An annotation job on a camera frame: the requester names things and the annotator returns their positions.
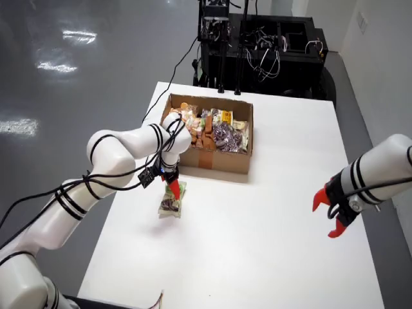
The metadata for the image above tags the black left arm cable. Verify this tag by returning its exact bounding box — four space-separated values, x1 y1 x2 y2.
0 117 187 250

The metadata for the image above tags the purple patterned snack packet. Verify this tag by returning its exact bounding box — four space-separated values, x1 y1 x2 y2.
213 123 233 145
221 132 244 153

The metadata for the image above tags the black equipment cart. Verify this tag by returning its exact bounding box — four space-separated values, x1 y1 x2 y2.
192 12 337 107

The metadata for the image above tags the brown cardboard box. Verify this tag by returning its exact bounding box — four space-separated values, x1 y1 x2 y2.
160 93 254 175

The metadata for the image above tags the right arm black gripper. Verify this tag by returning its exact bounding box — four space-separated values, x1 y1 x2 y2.
311 174 359 239

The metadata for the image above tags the brown bread roll pack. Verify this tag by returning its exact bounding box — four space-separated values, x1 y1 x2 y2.
189 132 204 149

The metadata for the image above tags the single white wire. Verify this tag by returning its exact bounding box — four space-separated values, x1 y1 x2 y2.
304 38 323 55

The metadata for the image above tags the grey wrist module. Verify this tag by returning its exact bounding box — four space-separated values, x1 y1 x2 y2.
348 194 365 214

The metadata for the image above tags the orange snack bag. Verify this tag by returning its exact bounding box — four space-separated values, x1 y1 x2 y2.
178 101 200 114

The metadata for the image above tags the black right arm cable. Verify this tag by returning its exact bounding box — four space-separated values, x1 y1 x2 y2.
326 175 412 220

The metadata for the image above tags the white wire bundle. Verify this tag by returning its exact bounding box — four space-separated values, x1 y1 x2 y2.
246 48 281 80

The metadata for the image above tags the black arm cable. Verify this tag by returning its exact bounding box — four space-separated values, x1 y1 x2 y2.
0 117 187 250
326 175 412 220

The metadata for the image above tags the black electronics unit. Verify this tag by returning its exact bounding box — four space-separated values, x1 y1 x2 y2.
198 0 232 42

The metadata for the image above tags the tall black stand pole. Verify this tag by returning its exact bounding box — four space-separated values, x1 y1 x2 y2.
234 0 243 96

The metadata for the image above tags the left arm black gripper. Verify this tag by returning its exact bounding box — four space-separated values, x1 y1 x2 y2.
159 160 182 201

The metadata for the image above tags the coloured wire bundle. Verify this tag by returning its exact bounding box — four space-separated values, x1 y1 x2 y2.
146 289 165 309

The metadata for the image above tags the flat brown cake pack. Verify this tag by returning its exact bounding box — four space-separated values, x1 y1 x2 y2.
201 133 217 152

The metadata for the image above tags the black floor cable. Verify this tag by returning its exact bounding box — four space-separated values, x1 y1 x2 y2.
141 33 201 123

